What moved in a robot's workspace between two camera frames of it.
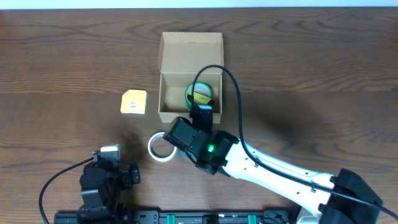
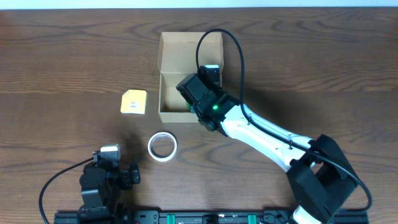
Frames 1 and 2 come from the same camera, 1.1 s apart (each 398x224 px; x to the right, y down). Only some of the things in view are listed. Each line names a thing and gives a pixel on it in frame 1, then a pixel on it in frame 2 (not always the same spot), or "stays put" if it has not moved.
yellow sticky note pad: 134,101 stays put
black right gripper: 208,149 to 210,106
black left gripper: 131,176 stays put
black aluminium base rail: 178,217 stays put
